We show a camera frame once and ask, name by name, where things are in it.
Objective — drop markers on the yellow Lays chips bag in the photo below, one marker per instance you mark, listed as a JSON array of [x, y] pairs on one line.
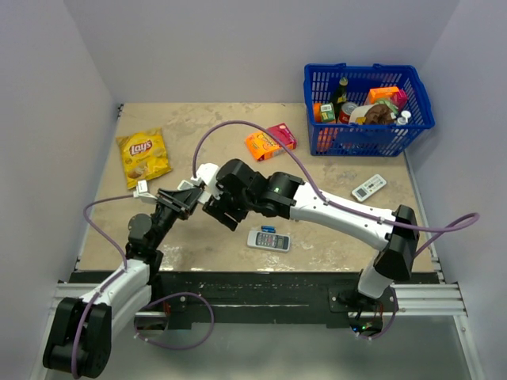
[[144, 156]]

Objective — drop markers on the dark glass bottle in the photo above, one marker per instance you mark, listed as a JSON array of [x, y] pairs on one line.
[[339, 96]]

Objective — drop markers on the blue battery right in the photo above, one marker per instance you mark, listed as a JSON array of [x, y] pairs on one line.
[[268, 229]]

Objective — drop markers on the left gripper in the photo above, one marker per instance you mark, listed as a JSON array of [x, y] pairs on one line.
[[183, 202]]

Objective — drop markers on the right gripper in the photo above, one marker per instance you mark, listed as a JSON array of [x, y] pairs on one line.
[[219, 208]]

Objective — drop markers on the black table front rail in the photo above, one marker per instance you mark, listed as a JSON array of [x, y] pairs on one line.
[[283, 298]]

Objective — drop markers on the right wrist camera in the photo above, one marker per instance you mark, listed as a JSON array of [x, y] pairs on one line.
[[205, 178]]

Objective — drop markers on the small white remote control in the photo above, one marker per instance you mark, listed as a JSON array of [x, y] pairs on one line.
[[369, 188]]

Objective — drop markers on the white long remote control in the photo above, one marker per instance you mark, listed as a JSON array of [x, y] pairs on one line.
[[193, 193]]

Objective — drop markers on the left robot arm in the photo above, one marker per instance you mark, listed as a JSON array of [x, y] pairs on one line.
[[81, 334]]

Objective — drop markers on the orange pink sponge box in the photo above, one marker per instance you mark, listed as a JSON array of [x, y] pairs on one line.
[[262, 146]]

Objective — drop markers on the aluminium frame rail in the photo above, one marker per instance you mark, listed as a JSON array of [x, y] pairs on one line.
[[430, 299]]

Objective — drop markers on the orange pink box in basket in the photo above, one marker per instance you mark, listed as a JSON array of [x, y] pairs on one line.
[[393, 97]]

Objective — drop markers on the white bottle cap item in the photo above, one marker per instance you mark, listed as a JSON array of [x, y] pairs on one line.
[[403, 118]]

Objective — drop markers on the blue plastic basket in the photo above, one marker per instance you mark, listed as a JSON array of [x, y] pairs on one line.
[[332, 139]]

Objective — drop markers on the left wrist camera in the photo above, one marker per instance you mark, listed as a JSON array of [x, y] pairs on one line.
[[142, 192]]

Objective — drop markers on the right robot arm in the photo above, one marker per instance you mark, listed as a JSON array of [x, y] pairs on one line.
[[235, 189]]

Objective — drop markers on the grey-faced remote control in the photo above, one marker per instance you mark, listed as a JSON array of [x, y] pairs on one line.
[[268, 241]]

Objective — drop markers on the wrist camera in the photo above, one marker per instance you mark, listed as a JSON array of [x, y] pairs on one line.
[[205, 178], [142, 192]]

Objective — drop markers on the green yellow carton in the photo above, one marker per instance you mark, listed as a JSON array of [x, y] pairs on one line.
[[327, 113]]

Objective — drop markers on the brown snack packet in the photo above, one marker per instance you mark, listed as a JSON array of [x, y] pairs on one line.
[[372, 114]]

